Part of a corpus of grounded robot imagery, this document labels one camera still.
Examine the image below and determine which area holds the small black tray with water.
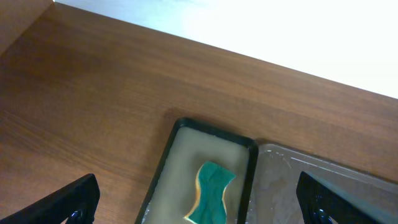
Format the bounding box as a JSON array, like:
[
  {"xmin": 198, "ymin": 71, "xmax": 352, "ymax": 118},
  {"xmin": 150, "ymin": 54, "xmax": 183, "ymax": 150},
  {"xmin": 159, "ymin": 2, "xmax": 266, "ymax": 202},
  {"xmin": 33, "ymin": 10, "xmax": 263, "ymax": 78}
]
[{"xmin": 136, "ymin": 118, "xmax": 259, "ymax": 223}]

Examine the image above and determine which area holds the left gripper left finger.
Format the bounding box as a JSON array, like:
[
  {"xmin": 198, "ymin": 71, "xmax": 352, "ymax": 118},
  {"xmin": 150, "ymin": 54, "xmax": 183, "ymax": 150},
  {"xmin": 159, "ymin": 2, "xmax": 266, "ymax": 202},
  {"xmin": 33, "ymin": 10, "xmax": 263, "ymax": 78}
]
[{"xmin": 1, "ymin": 174, "xmax": 100, "ymax": 224}]

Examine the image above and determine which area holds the green yellow sponge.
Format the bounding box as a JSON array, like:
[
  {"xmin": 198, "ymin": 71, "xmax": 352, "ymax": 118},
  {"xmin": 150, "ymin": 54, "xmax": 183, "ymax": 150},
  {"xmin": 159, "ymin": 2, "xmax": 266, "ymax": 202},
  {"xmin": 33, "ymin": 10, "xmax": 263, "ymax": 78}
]
[{"xmin": 184, "ymin": 161, "xmax": 236, "ymax": 224}]

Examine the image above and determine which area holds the large brown serving tray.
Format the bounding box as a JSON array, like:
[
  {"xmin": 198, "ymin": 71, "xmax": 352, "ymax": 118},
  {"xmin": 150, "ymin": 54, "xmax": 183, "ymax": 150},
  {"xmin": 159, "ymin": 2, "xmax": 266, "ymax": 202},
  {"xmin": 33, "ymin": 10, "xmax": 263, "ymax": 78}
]
[{"xmin": 246, "ymin": 143, "xmax": 397, "ymax": 223}]

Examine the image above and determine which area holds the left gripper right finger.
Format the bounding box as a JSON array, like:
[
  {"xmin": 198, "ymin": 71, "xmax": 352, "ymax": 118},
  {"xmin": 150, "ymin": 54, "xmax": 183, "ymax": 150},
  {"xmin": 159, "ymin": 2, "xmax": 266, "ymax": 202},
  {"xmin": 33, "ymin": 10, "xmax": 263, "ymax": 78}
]
[{"xmin": 296, "ymin": 171, "xmax": 378, "ymax": 224}]

